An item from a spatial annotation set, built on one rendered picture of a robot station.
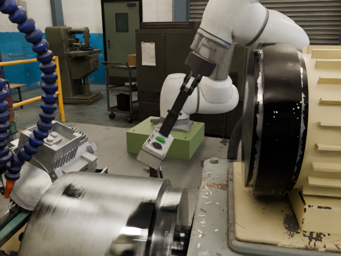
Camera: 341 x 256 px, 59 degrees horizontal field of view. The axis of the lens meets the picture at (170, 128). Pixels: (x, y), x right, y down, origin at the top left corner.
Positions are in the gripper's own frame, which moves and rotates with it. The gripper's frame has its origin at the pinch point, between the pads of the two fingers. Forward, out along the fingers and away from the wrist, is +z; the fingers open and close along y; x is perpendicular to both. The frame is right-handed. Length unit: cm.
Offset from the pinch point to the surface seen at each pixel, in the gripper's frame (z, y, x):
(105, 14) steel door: 71, -684, -284
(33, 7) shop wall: 129, -629, -432
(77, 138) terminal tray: 12.9, 8.7, -19.2
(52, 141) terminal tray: 14.6, 13.1, -23.6
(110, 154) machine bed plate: 47, -52, -20
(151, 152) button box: 8.5, 3.4, -0.5
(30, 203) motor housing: 33.1, 15.7, -22.3
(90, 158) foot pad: 19.0, 4.5, -15.1
